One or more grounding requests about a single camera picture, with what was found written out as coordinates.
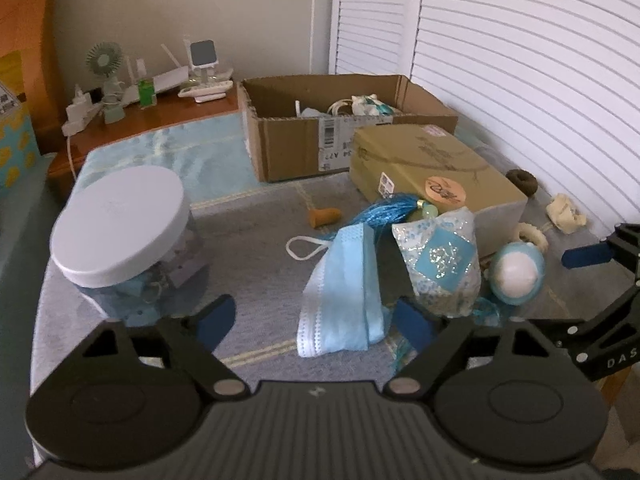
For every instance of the white teal cloth bundle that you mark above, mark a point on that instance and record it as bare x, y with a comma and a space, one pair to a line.
370, 105

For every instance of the phone on white stand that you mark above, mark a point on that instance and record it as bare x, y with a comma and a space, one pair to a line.
202, 55

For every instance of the glittery blue white sachet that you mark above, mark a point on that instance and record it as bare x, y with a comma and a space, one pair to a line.
440, 260

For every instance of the clear jar with white lid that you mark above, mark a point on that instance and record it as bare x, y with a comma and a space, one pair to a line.
120, 220

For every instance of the small green desk fan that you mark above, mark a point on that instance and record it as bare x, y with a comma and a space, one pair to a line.
105, 60

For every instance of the teal bed sheet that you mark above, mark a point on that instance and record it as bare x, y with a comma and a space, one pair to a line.
25, 280

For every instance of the orange headboard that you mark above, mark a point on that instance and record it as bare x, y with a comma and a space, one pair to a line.
30, 15

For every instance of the brown scrunchie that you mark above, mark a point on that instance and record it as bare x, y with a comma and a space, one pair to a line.
520, 181

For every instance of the small orange rubber cap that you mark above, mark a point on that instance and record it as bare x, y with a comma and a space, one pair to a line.
325, 217

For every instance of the light wooden frame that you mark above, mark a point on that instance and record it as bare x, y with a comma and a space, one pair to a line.
625, 390

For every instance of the small green bottle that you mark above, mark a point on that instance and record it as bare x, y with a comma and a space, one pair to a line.
146, 94

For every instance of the yellow dotted teal pillow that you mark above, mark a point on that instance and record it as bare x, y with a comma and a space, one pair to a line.
15, 145

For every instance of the white router with antennas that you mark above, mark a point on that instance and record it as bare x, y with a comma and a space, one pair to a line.
165, 80

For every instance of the cream toy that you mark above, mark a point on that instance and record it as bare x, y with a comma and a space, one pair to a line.
565, 215

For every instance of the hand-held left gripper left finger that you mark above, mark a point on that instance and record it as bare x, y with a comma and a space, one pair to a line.
217, 317

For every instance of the light blue blanket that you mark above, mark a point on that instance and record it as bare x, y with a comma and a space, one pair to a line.
175, 155

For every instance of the wooden nightstand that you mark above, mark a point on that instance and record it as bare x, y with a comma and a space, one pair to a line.
165, 112

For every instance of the light blue face mask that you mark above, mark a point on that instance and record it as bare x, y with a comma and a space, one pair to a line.
340, 290

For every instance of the round blue white puff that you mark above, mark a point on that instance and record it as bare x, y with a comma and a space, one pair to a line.
517, 272

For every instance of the closed tan cardboard box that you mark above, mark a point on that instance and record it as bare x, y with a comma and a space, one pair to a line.
430, 165

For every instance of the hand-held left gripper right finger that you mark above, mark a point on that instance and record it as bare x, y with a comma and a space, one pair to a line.
412, 322

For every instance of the white power strip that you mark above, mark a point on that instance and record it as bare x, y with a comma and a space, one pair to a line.
80, 110

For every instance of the shiny blue tassel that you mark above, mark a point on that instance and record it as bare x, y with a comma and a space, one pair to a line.
380, 212

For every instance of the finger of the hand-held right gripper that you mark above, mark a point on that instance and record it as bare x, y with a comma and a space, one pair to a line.
560, 330
585, 255

